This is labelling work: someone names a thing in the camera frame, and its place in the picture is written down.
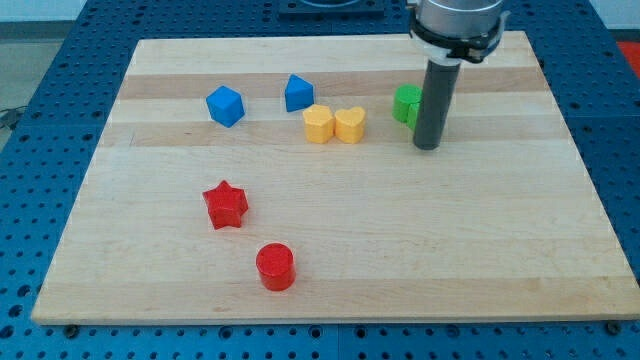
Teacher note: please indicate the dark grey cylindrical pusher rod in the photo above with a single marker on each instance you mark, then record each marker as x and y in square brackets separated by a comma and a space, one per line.
[437, 92]

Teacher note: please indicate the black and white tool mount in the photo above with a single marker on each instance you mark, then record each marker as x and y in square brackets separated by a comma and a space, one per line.
[446, 50]

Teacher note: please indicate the green cylinder block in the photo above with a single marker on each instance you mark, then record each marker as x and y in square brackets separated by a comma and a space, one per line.
[405, 96]

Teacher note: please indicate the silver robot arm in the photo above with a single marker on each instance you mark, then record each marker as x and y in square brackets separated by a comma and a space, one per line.
[450, 32]

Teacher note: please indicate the yellow heart block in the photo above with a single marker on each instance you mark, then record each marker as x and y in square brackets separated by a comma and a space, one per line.
[350, 124]

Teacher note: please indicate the yellow pentagon block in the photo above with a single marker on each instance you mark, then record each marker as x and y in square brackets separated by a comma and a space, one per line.
[319, 123]

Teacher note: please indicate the blue triangle block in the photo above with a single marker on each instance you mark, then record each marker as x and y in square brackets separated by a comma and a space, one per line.
[299, 94]

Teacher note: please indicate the wooden board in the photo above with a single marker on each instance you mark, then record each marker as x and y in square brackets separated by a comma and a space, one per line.
[500, 223]

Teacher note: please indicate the blue cube block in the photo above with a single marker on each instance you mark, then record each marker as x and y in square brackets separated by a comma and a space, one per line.
[225, 106]

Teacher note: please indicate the red cylinder block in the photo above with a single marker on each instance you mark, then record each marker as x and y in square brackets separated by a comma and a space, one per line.
[276, 267]

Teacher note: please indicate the red star block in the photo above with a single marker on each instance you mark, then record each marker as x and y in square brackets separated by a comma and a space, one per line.
[225, 205]

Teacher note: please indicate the dark blue base plate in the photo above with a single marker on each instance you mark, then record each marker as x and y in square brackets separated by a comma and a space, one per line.
[320, 9]

